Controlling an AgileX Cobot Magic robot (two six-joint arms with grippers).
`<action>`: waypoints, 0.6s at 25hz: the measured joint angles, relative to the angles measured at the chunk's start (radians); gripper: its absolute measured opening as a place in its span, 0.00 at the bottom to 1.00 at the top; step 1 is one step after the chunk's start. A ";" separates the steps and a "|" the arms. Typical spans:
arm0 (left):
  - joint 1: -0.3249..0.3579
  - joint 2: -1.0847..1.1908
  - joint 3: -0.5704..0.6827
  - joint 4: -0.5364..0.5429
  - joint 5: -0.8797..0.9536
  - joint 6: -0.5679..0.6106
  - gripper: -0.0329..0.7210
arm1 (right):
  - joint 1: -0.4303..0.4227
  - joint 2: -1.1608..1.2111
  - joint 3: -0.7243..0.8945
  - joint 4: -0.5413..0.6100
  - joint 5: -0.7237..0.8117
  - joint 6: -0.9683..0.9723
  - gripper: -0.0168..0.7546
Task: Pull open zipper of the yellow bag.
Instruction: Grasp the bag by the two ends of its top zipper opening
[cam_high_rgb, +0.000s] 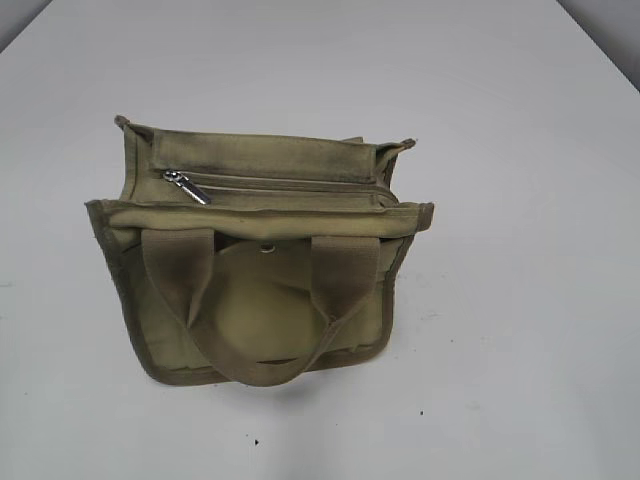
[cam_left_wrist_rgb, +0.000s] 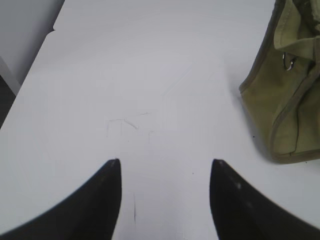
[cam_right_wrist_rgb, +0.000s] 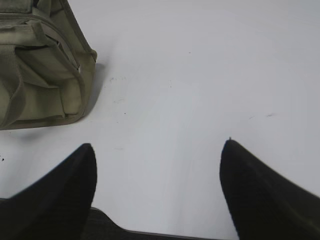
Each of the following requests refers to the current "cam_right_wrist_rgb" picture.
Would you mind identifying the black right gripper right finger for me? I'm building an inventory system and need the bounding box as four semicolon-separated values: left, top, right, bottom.
219;139;320;240

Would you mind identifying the yellow-green canvas bag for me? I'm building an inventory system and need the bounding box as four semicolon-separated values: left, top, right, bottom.
0;0;97;130

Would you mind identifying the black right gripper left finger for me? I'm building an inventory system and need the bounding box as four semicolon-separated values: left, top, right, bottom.
0;143;97;240

